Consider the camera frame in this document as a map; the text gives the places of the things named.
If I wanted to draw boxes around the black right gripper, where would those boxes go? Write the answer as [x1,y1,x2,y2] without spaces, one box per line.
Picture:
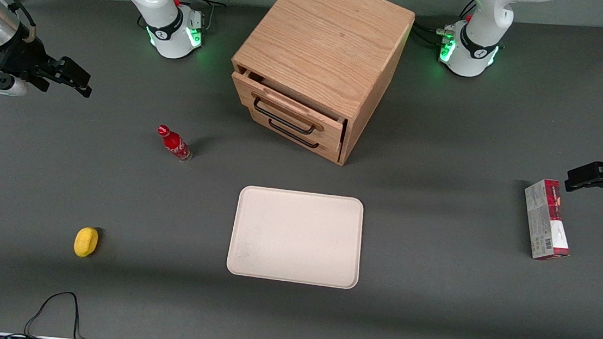
[0,36,97,99]

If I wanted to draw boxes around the long black wire drawer handle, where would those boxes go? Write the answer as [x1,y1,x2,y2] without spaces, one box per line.
[250,97,319,137]

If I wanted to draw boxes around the oak wooden drawer cabinet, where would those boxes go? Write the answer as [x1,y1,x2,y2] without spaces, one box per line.
[223,0,417,172]

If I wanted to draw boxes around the grey and red carton box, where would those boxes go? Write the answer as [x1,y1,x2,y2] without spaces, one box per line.
[519,177,576,263]

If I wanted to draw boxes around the red soda bottle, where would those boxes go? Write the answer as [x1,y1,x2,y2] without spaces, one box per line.
[154,124,195,164]

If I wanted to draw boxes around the yellow lemon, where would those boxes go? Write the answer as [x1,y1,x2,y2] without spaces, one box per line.
[73,226,101,259]

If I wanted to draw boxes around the beige plastic tray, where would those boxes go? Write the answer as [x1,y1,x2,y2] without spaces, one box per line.
[225,184,366,291]

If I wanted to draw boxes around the thin black floor cable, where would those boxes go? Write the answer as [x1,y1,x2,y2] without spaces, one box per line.
[0,286,105,339]

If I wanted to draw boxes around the black left arm base cables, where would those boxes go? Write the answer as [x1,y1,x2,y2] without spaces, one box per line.
[411,0,478,52]

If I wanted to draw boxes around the short black wire drawer handle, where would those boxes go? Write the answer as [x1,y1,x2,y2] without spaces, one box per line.
[265,119,322,150]

